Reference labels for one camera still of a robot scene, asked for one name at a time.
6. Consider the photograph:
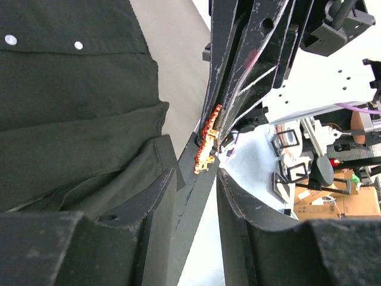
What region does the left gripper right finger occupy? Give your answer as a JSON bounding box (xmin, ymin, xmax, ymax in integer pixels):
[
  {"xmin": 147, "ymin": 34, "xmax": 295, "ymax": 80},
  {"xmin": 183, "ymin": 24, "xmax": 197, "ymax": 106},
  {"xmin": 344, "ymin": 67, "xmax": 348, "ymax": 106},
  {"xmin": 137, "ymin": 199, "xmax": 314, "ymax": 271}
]
[{"xmin": 216, "ymin": 169, "xmax": 380, "ymax": 285}]

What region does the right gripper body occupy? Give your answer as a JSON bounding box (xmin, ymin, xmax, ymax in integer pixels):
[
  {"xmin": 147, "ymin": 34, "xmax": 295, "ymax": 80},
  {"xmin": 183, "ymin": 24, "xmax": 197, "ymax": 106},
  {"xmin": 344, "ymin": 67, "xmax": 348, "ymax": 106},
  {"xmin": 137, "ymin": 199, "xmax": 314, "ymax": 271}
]
[{"xmin": 285, "ymin": 0, "xmax": 376, "ymax": 90}]

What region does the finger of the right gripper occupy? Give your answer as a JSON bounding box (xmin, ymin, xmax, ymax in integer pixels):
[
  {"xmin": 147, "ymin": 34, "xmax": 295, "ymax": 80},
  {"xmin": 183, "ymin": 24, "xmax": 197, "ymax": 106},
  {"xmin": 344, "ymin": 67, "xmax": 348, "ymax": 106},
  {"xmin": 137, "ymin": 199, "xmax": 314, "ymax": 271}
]
[
  {"xmin": 217, "ymin": 1, "xmax": 295, "ymax": 140},
  {"xmin": 199, "ymin": 1, "xmax": 254, "ymax": 129}
]

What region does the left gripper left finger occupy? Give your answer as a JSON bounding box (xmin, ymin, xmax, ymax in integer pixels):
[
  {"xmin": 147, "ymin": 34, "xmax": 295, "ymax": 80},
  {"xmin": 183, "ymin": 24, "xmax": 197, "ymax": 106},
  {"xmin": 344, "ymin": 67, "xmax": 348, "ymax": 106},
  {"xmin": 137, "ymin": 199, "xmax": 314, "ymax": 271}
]
[{"xmin": 1, "ymin": 168, "xmax": 177, "ymax": 285}]

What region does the orange maple leaf brooch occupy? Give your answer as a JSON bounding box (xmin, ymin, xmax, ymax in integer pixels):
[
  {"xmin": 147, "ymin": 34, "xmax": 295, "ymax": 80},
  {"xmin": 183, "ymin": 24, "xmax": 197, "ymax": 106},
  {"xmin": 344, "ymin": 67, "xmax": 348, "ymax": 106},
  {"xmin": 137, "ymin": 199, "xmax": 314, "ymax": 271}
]
[{"xmin": 193, "ymin": 104, "xmax": 222, "ymax": 175}]

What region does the black button shirt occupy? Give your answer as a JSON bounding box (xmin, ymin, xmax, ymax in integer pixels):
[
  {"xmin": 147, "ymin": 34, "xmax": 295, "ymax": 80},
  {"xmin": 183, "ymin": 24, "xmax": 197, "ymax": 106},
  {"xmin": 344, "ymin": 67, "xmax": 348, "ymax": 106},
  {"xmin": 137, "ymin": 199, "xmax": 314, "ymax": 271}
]
[{"xmin": 1, "ymin": 1, "xmax": 178, "ymax": 217}]

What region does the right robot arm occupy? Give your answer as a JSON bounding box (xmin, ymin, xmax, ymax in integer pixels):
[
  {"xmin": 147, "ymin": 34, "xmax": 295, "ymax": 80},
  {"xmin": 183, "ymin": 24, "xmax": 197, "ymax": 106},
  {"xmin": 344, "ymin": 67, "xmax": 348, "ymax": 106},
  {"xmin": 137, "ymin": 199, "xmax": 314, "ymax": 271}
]
[{"xmin": 199, "ymin": 1, "xmax": 380, "ymax": 140}]

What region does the cardboard box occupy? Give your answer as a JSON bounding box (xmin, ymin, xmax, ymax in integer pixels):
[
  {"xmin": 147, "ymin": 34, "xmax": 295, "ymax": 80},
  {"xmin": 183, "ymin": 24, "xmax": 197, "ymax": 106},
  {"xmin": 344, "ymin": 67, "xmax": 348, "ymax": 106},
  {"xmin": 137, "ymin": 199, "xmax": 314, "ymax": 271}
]
[{"xmin": 293, "ymin": 169, "xmax": 380, "ymax": 221}]

